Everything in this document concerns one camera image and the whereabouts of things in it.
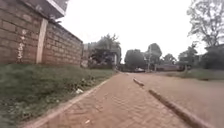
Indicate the leafy green tree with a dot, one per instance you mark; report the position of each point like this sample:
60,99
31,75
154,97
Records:
105,50

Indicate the dark round tree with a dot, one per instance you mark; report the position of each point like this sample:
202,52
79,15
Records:
134,59

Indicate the white car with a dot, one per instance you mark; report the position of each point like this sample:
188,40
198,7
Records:
139,70

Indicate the thin pole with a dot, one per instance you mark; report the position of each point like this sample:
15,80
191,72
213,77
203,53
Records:
149,58

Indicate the red brick path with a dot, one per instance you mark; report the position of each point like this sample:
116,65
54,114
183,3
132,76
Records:
116,103

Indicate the small distant tree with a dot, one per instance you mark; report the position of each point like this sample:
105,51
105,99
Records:
169,59

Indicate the pale path edge kerb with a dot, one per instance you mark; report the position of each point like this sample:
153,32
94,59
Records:
60,109

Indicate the raised kerb strip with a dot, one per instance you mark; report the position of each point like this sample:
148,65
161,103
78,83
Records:
176,110

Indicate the grass verge with weeds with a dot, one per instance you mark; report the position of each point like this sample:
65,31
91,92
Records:
33,86

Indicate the multi-storey building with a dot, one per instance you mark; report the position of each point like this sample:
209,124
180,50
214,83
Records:
50,6

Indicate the grass strip beside road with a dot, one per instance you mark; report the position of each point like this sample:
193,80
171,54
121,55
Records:
200,74

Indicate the reddish brown road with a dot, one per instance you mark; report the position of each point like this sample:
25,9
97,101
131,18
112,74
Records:
200,96

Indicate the dark hedge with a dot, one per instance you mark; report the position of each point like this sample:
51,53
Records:
213,56

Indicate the tall leafy tree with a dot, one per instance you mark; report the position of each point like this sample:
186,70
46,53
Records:
206,20

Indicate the brown brick wall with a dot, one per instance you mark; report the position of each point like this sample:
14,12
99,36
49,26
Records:
60,46

